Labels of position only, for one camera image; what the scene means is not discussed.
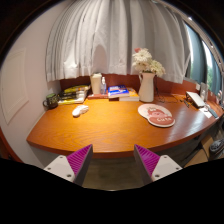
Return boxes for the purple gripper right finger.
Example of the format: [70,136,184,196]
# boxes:
[134,144,182,185]

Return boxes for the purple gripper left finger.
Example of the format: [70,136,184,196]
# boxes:
[44,144,93,186]

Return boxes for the pink cartoon mouse pad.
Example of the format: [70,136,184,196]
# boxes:
[138,104,175,128]

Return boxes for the white computer mouse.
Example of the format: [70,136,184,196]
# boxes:
[72,105,89,117]

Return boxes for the dark green mug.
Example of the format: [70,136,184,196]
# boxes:
[43,93,58,109]

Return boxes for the stack of yellow-green books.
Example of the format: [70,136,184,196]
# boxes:
[58,85,90,105]

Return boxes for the orange book under blue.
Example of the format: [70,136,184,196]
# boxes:
[119,87,139,101]

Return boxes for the white flower vase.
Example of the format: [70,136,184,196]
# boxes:
[139,73,154,102]

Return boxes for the white flat device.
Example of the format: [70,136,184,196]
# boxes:
[186,91,205,108]

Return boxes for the small clear bottle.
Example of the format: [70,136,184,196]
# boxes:
[101,77,107,94]

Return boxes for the white tissue container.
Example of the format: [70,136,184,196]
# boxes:
[90,73,102,94]

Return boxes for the white and pink flowers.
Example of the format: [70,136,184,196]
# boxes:
[132,48,165,77]

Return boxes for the white curtain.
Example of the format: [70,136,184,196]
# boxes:
[46,0,190,83]

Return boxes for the black cable on desk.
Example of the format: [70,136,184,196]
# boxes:
[153,76,180,104]

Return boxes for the small standing photo frame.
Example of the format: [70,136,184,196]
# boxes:
[200,82,208,102]

